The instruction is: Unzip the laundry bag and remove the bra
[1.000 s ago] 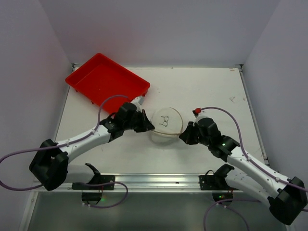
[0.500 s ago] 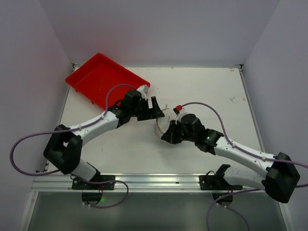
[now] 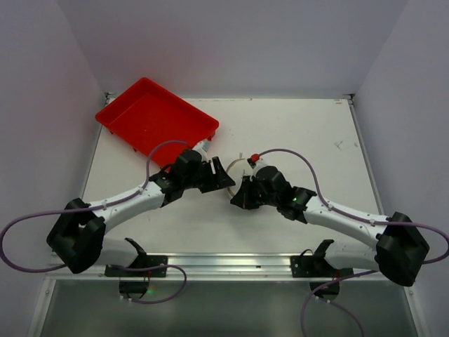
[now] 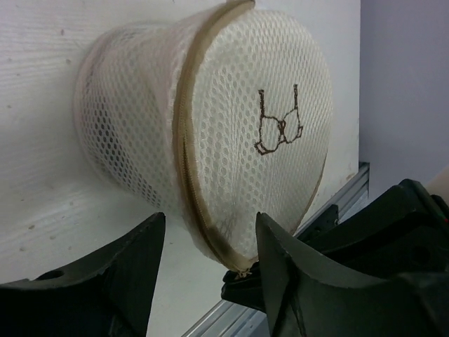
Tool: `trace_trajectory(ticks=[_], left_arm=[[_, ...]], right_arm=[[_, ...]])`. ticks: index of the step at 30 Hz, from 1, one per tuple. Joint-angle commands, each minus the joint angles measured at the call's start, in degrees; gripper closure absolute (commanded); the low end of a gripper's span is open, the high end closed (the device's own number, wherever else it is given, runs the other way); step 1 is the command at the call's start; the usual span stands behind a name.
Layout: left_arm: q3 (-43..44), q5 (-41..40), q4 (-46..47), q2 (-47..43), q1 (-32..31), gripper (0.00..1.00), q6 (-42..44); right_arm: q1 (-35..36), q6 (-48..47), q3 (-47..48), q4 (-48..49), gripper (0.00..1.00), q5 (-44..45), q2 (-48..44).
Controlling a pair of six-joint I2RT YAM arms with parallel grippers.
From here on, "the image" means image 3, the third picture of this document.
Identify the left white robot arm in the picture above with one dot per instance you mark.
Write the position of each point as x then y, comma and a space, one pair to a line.
79, 235

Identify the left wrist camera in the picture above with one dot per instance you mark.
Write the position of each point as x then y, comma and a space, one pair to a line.
203, 145

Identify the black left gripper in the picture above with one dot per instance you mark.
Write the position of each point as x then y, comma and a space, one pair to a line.
210, 175

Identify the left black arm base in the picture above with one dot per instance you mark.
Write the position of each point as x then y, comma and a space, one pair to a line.
142, 268

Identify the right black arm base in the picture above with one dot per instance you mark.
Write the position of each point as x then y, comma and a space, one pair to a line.
315, 266

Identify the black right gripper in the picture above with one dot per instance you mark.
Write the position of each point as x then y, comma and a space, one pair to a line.
252, 192

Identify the aluminium mounting rail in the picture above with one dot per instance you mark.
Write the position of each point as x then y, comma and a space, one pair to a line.
212, 267

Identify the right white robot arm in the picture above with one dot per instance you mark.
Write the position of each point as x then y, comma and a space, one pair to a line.
390, 245

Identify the red plastic tray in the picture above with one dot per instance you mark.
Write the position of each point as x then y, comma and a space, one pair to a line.
146, 115

